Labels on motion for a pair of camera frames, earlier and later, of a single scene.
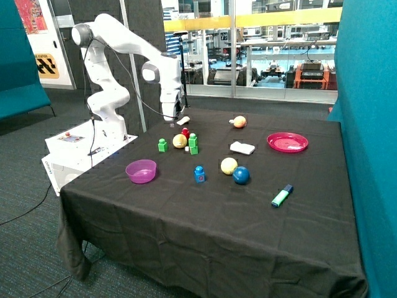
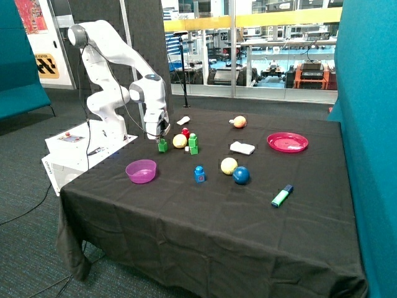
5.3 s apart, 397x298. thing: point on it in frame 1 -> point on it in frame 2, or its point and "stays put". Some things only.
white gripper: x=170 y=96 -> x=157 y=124
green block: x=193 y=141 stays put
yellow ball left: x=179 y=141 stays put
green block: x=162 y=145 stays put
